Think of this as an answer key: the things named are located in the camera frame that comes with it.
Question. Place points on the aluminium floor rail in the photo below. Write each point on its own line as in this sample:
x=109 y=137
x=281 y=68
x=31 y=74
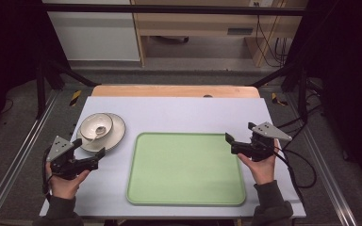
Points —
x=19 y=157
x=326 y=169

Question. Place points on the white ceramic spoon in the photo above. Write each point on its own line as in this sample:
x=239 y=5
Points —
x=100 y=130

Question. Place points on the green rectangular tray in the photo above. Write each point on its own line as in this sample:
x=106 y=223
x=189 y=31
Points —
x=185 y=171

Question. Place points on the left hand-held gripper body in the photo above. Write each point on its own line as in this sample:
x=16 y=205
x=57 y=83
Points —
x=59 y=150

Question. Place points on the white ceramic plate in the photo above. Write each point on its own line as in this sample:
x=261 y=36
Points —
x=118 y=133

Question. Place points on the person's left hand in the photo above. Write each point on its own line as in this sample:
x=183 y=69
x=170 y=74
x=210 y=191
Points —
x=63 y=187

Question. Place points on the black metal stand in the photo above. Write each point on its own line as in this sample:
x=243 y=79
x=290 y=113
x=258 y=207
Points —
x=301 y=91
x=41 y=88

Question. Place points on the light wooden desk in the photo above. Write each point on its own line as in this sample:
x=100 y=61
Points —
x=198 y=25

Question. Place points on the black curtain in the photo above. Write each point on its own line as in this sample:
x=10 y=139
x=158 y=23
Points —
x=6 y=56
x=348 y=78

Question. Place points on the black horizontal frame bar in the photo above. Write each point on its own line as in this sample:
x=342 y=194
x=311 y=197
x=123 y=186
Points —
x=169 y=9

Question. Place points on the yellow black tape marker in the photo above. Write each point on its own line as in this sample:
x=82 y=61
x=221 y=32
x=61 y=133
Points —
x=75 y=98
x=277 y=100

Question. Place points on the white ceramic bowl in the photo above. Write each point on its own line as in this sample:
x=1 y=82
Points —
x=91 y=124

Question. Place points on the white cabinet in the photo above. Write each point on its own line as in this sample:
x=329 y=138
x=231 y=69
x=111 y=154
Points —
x=94 y=34

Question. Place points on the person's right hand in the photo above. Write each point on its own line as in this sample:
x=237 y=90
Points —
x=262 y=171

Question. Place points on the wooden table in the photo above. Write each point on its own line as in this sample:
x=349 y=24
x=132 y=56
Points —
x=169 y=91

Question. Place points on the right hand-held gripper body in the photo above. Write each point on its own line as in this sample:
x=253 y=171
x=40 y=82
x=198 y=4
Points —
x=259 y=147

